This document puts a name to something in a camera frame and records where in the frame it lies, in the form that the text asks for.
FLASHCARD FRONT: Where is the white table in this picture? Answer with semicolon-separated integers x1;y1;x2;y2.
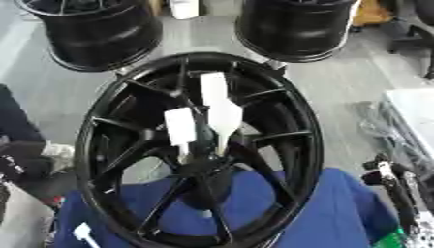
383;87;434;157

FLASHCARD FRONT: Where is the black spoked wheel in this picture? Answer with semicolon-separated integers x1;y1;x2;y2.
73;51;326;248

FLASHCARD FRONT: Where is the tan cardboard box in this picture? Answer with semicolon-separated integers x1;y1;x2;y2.
351;0;395;29

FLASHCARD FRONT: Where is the person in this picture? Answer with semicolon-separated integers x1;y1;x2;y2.
0;83;77;248

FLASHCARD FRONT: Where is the white container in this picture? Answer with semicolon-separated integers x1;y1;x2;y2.
168;0;202;20

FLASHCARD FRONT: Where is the black wheel rim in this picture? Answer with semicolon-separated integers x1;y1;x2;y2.
233;0;365;64
12;0;165;73

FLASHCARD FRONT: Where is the black chair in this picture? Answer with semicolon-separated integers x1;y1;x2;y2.
387;0;434;80

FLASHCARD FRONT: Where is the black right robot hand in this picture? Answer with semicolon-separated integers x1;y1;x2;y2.
359;152;424;229

